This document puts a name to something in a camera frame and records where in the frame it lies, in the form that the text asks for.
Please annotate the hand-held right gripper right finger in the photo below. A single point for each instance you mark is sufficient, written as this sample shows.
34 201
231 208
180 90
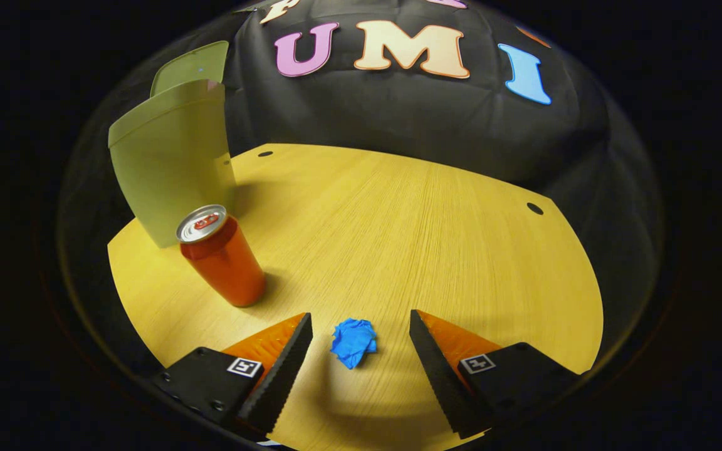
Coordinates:
436 369

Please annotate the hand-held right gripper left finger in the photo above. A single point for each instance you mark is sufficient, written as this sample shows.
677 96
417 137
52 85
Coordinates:
286 369

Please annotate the blue paper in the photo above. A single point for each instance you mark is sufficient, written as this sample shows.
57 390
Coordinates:
353 341

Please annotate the red pop can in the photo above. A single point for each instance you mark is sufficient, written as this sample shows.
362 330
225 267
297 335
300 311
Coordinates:
226 263

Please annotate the pale green desktop garbage bin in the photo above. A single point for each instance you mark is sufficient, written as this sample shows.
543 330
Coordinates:
173 163

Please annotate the wooden desktop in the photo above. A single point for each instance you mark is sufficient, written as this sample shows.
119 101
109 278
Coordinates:
411 238

